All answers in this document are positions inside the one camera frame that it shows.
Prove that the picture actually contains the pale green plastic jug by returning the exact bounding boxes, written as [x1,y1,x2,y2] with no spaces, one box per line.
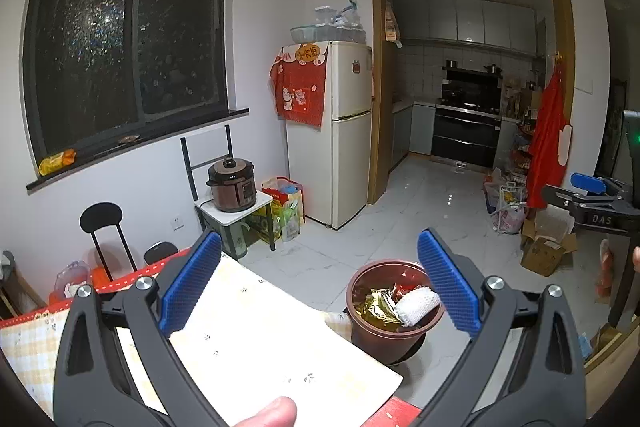
[227,219,251,260]

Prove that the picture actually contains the gold foil wrapper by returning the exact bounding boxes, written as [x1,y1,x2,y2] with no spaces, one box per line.
[356,288,408,333]

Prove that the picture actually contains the person's left hand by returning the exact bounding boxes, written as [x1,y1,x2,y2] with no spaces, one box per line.
[235,396,299,427]

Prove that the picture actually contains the black built-in stove oven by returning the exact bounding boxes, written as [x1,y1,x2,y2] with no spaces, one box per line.
[431,68,503,168]

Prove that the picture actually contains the yellow snack packet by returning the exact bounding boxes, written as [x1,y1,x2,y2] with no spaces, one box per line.
[38,149,77,176]

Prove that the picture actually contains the white fridge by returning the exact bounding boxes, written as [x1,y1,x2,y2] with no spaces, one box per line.
[285,41,373,230]

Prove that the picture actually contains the yellow green carton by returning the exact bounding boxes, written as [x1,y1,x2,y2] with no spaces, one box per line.
[249,206,281,244]

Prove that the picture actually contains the dark window sill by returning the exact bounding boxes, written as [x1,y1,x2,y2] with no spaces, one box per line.
[26,108,250,194]

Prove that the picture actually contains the grey wall cabinets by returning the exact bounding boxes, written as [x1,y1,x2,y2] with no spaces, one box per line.
[395,0,548,56]

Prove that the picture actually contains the dark window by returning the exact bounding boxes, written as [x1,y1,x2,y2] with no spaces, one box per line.
[22,0,230,162]

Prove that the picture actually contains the plaid tablecloth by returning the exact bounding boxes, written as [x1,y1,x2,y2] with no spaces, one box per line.
[0,252,403,427]

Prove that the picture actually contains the red apron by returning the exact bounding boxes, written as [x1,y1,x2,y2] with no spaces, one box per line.
[526,52,573,210]

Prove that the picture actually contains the brown plastic trash bin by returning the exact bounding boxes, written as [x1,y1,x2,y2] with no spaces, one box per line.
[346,259,446,365]

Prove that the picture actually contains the pink plastic bag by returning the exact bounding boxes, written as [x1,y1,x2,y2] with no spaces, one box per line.
[490,202,529,236]

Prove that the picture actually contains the white foam net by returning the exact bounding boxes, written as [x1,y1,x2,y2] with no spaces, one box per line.
[394,286,442,328]

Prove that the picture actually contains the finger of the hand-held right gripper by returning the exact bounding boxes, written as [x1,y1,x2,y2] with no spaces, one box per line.
[541,184,621,220]
[571,173,631,198]

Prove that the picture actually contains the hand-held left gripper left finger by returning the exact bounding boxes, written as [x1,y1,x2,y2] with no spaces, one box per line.
[52,229,233,427]

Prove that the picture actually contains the black round-back chair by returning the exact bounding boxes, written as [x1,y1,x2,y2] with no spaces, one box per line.
[79,202,180,283]

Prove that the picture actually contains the grey base cabinets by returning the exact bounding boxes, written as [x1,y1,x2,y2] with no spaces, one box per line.
[391,99,436,170]

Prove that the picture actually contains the hanging printed bag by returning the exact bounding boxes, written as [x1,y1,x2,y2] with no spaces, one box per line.
[384,2,404,48]

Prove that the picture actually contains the clear plastic container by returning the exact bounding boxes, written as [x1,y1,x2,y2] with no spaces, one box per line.
[54,260,93,300]

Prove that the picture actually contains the clear bowl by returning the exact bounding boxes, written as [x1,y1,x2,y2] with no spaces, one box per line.
[290,25,323,44]

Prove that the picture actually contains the pile of clear plastic containers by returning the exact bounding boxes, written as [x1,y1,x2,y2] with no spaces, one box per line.
[314,0,368,44]

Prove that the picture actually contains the wooden door frame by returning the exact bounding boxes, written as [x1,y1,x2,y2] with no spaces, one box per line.
[369,0,573,206]

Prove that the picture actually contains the brown pressure cooker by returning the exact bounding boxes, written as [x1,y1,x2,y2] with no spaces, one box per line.
[206,155,258,212]

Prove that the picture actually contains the open cardboard box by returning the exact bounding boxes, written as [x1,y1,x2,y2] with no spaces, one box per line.
[520,207,579,278]

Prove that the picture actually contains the cluttered kitchen shelf rack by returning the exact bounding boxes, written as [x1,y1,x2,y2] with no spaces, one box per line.
[501,77,545,180]

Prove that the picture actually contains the black frame white-top stand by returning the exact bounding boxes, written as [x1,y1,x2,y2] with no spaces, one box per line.
[180,124,277,258]

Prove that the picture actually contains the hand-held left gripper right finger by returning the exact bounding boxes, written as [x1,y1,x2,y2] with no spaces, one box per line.
[416,228,587,427]

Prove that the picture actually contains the red printed cloth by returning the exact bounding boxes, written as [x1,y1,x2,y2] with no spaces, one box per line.
[270,42,328,128]

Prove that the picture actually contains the red shopping bag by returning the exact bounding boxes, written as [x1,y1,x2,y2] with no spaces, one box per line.
[261,177,306,243]

